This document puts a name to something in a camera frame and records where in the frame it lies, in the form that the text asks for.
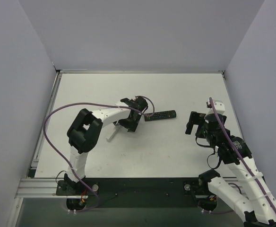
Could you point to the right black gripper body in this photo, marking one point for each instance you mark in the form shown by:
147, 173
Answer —
197, 119

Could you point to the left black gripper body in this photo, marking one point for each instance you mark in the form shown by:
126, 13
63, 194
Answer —
133, 121

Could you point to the white remote control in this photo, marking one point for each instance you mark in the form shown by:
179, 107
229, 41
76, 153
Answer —
112, 133

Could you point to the black tv remote control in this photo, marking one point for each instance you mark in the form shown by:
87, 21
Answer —
164, 115

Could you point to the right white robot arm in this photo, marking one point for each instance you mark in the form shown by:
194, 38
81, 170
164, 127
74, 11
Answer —
257, 207

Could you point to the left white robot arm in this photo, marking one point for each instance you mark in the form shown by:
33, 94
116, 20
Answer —
85, 130

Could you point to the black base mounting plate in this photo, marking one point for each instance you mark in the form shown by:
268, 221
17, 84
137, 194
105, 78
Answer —
137, 193

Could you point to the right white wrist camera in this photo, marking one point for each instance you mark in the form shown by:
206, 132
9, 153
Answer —
218, 105

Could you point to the aluminium front rail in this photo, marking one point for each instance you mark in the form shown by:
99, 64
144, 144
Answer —
48, 188

